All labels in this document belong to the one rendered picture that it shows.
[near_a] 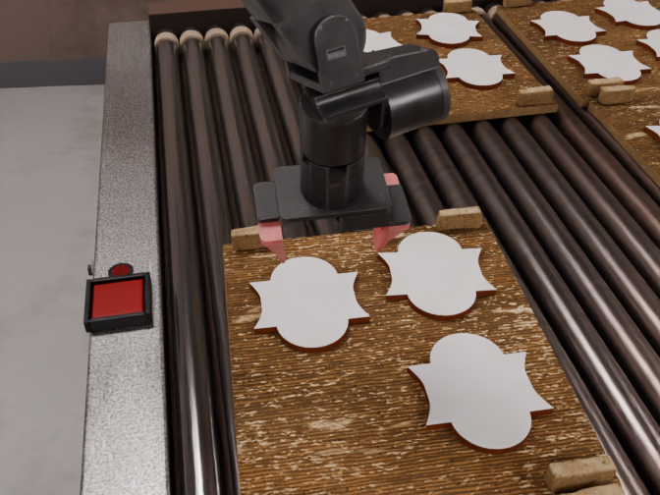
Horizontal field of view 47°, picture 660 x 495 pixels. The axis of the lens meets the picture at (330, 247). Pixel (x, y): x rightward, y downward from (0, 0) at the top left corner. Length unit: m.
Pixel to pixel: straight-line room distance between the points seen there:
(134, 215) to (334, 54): 0.56
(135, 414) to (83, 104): 2.63
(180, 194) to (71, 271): 1.40
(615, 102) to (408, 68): 0.75
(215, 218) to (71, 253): 1.53
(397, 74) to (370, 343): 0.33
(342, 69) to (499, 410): 0.38
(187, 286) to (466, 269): 0.34
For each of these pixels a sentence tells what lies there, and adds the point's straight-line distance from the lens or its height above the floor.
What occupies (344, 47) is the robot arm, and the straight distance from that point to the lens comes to 0.59.
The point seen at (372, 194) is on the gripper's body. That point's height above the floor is 1.15.
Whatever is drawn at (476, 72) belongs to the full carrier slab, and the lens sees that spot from 1.37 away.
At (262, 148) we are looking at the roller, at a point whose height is 0.91.
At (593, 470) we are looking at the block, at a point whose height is 0.96.
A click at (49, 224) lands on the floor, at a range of 2.69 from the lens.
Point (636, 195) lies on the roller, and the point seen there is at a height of 0.92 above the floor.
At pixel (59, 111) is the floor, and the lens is 3.35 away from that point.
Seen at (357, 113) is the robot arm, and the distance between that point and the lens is 0.61.
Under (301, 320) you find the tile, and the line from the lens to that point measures 0.85.
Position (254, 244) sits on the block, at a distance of 0.96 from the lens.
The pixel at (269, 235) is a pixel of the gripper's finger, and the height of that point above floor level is 1.11.
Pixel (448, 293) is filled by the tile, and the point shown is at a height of 0.95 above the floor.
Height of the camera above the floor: 1.55
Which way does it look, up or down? 40 degrees down
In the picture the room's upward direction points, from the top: straight up
